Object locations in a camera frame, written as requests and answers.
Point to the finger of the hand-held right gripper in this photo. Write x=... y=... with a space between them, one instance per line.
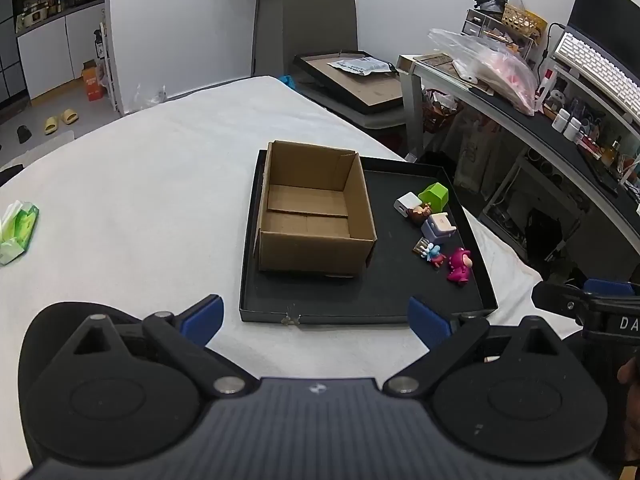
x=557 y=296

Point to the white pill bottle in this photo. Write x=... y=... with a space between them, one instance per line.
x=561 y=120
x=573 y=128

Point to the person's right hand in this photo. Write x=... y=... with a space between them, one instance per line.
x=630 y=374

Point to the grey chair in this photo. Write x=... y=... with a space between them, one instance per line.
x=320 y=25

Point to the black bag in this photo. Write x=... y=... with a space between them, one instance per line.
x=546 y=232

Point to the white plug charger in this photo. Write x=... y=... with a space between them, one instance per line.
x=406 y=205

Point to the white keyboard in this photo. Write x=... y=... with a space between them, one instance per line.
x=595 y=67

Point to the black shallow tray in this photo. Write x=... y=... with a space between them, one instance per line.
x=390 y=280

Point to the brown figure toy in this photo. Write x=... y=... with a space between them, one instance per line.
x=419 y=215

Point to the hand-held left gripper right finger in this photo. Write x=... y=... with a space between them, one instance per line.
x=427 y=322

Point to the white metal rack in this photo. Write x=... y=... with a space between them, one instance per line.
x=507 y=195

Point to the pink dinosaur toy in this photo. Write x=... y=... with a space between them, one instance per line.
x=459 y=266

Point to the white slim cart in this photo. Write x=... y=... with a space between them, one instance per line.
x=107 y=67

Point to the small drawer organizer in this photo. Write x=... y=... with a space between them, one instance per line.
x=482 y=22

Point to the clear plastic bag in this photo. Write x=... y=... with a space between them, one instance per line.
x=482 y=67

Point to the orange storage basket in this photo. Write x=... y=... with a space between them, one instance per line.
x=440 y=110

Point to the lavender block toy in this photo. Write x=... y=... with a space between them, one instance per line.
x=436 y=227

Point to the black monitor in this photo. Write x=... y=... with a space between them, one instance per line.
x=607 y=15

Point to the black shoe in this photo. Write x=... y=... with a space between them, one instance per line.
x=23 y=133

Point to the brown cardboard box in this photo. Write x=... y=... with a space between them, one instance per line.
x=300 y=245

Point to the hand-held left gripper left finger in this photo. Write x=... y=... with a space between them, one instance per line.
x=202 y=317

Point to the yellow slipper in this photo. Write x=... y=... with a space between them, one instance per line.
x=50 y=124
x=70 y=117

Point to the wicker basket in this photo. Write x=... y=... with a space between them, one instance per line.
x=522 y=20

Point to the grey desk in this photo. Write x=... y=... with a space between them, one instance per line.
x=540 y=132

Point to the white cabinet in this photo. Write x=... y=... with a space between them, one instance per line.
x=55 y=47

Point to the white printed paper bag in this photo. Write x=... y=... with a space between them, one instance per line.
x=361 y=65

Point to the green plastic cup toy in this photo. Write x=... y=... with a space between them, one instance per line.
x=436 y=195

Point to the small blue figure toy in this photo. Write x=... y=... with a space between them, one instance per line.
x=435 y=255

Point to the green tissue pack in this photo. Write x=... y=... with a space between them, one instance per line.
x=17 y=232

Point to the orange carton box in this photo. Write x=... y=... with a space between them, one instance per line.
x=92 y=80

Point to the white tote bag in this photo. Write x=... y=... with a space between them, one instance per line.
x=472 y=147

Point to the small striped card toy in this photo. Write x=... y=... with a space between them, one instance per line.
x=420 y=248

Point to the amber glass bottle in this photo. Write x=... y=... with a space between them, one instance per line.
x=609 y=152

